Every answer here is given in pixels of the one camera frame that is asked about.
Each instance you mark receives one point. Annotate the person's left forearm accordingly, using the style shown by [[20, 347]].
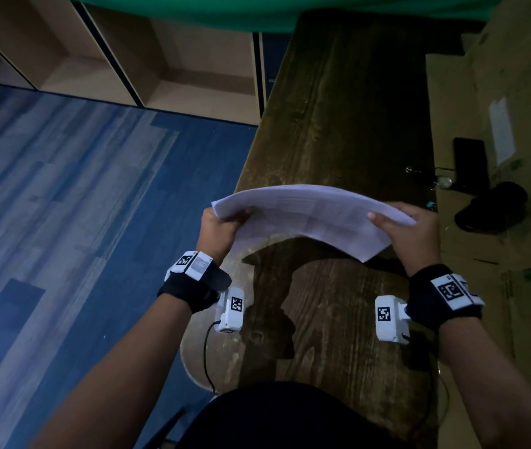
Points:
[[115, 383]]

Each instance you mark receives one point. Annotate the person's right thumb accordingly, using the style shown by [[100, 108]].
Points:
[[389, 219]]

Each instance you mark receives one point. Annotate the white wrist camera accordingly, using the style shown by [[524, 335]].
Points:
[[389, 320], [230, 310]]

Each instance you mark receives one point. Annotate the white printed paper sheet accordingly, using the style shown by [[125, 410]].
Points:
[[307, 217]]

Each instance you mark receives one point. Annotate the person's left thumb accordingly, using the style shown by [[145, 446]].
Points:
[[240, 215]]

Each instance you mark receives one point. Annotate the black smartphone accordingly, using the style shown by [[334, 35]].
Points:
[[470, 164]]

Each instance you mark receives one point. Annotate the person's left hand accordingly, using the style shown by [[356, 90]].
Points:
[[216, 236]]

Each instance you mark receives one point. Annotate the person's right forearm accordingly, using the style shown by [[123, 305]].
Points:
[[495, 383]]

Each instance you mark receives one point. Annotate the beige wooden shelf unit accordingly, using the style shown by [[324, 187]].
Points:
[[106, 46]]

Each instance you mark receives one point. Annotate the large brown cardboard box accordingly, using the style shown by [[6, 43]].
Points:
[[527, 112]]

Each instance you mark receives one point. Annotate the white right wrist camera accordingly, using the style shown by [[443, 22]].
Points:
[[389, 320]]

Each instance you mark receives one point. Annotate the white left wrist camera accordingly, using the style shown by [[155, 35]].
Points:
[[230, 310]]

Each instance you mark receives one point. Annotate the person's black shirt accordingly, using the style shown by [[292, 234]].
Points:
[[284, 418]]

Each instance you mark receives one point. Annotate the black pouch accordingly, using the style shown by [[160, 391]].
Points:
[[492, 208]]

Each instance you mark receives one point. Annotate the green cloth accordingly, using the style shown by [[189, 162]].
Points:
[[270, 11]]

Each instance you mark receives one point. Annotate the person's right hand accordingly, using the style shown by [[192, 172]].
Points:
[[417, 245]]

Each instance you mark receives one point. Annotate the white label on cardboard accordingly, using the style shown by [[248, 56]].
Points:
[[502, 130]]

